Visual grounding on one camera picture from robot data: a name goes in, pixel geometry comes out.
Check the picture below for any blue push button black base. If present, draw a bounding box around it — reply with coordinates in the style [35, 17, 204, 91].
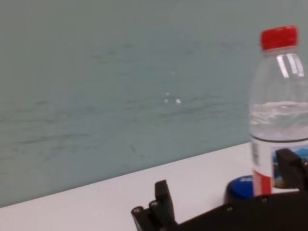
[223, 175, 256, 205]

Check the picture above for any clear water bottle red cap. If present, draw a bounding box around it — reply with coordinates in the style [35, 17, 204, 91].
[249, 26, 308, 196]

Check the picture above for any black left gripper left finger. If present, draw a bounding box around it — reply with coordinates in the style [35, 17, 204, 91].
[131, 179, 179, 231]

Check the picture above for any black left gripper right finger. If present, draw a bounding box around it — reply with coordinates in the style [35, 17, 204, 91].
[275, 148, 308, 191]

